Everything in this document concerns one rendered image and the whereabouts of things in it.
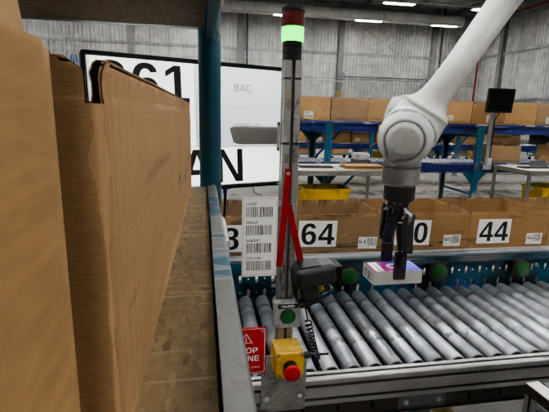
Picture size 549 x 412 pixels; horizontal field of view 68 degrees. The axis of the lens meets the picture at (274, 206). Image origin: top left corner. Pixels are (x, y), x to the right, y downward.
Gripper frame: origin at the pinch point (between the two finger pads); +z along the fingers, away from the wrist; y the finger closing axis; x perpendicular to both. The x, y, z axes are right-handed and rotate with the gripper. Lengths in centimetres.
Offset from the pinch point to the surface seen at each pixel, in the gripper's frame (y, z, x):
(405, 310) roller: 35, 32, -25
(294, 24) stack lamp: 0, -55, 28
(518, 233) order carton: 60, 12, -89
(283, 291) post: 0.1, 6.5, 28.5
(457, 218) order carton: 60, 5, -59
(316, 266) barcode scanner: -5.4, -1.8, 21.8
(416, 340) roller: 14.9, 32.3, -18.1
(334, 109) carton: 512, -46, -148
